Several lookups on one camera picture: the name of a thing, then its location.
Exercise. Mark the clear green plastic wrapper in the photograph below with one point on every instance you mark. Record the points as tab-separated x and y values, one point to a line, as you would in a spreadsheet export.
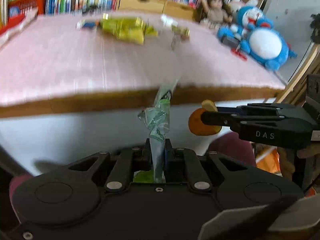
157	120

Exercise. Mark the black box device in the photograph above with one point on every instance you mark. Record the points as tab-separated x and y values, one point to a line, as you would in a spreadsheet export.
230	41

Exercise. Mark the colourful small snack packet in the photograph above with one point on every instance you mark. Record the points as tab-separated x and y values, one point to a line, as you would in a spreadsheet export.
89	24

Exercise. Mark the red plastic basket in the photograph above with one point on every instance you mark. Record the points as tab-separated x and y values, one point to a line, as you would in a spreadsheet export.
22	6

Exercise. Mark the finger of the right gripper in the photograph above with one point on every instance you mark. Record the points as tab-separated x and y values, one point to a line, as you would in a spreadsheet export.
229	109
219	118

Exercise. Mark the brown haired doll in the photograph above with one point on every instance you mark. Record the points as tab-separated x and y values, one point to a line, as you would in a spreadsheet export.
214	14

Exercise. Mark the gold foil wrapper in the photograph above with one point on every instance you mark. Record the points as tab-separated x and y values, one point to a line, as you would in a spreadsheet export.
182	32

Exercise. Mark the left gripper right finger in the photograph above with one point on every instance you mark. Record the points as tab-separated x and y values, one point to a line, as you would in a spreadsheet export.
182	165

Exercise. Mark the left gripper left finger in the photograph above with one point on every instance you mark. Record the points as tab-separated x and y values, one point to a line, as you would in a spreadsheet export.
130	160

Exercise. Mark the yellow green snack bag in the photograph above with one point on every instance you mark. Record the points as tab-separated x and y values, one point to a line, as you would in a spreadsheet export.
128	29

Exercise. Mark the white crumpled tissue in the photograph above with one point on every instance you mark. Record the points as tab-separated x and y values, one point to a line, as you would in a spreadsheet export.
168	22

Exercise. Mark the blue Doraemon plush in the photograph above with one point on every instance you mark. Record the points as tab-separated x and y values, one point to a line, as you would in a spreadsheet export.
257	37

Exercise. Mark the wooden drawer organizer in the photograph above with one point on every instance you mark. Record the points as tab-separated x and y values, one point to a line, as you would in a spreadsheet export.
170	8

